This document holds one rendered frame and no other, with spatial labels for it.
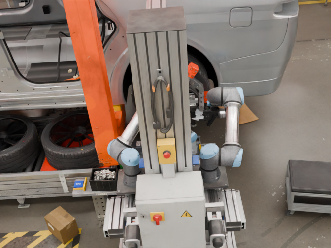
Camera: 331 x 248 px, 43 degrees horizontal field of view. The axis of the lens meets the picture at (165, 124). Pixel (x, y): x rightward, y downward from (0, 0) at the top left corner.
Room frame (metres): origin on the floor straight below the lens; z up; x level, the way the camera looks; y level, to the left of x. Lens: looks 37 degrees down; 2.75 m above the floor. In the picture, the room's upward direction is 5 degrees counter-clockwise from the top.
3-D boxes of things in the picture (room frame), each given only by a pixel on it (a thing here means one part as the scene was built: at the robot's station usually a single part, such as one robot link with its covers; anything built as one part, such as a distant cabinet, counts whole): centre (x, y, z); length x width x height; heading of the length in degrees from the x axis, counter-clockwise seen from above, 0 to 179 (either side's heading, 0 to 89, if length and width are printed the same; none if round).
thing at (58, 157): (2.98, 0.79, 0.39); 0.66 x 0.66 x 0.24
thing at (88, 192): (2.31, 0.54, 0.44); 0.43 x 0.17 x 0.03; 87
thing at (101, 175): (2.31, 0.51, 0.51); 0.20 x 0.14 x 0.13; 84
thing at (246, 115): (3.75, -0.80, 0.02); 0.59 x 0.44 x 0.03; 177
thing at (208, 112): (2.57, -0.36, 0.86); 0.12 x 0.08 x 0.09; 88
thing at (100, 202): (2.32, 0.57, 0.21); 0.10 x 0.10 x 0.42; 87
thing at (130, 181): (1.97, 0.24, 0.87); 0.15 x 0.15 x 0.10
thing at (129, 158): (1.97, 0.24, 0.98); 0.13 x 0.12 x 0.14; 37
